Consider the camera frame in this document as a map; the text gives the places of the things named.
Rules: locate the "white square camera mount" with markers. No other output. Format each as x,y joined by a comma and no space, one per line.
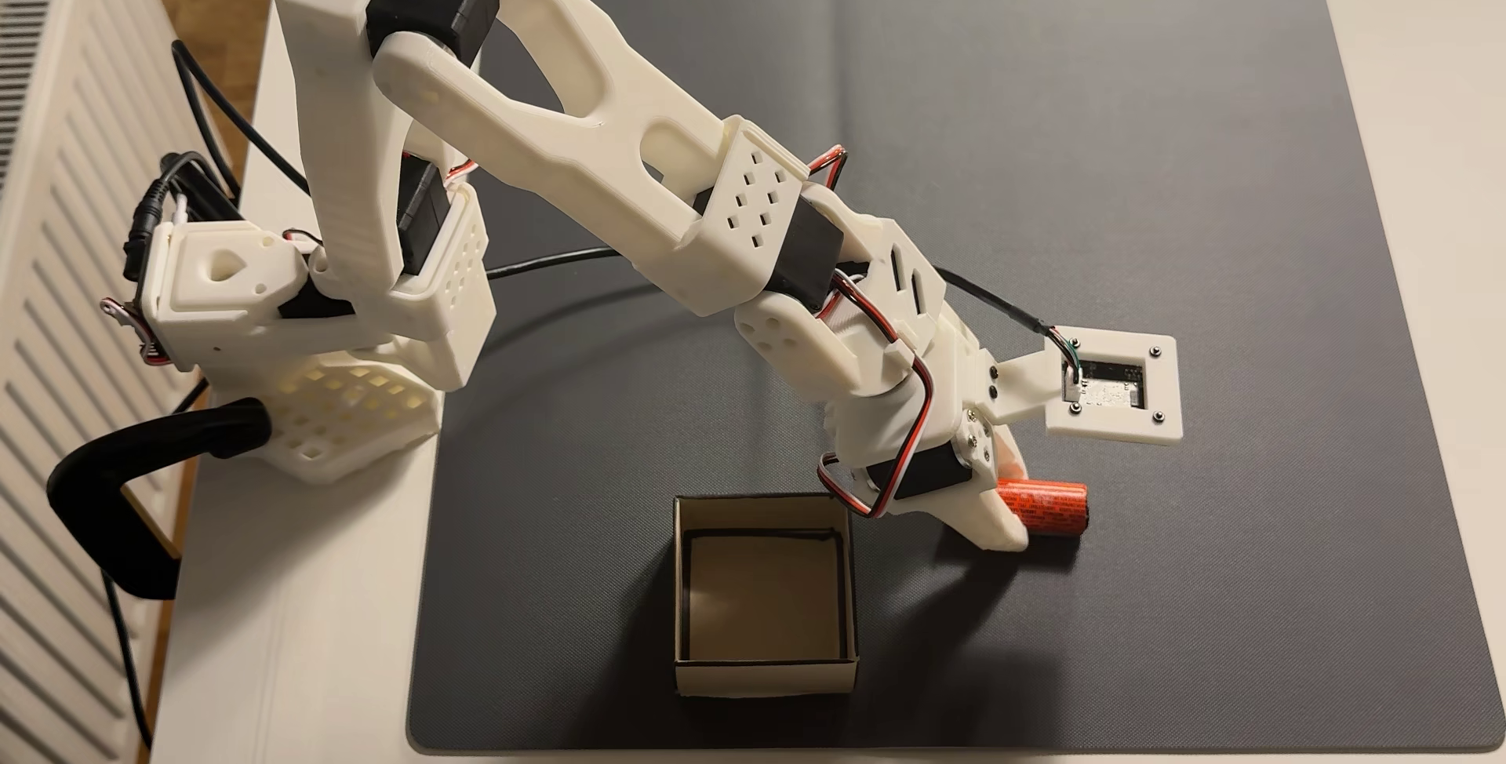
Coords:
1112,388

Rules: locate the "dark grey textured mat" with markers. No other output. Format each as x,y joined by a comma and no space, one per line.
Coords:
1177,152

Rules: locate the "black table clamp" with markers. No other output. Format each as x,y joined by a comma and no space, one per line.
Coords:
118,482

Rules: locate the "red cylindrical object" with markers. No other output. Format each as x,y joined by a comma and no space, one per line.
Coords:
1047,508

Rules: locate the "white radiator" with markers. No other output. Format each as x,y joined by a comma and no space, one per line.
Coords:
59,270

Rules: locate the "small open cardboard box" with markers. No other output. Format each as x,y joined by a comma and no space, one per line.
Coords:
765,599

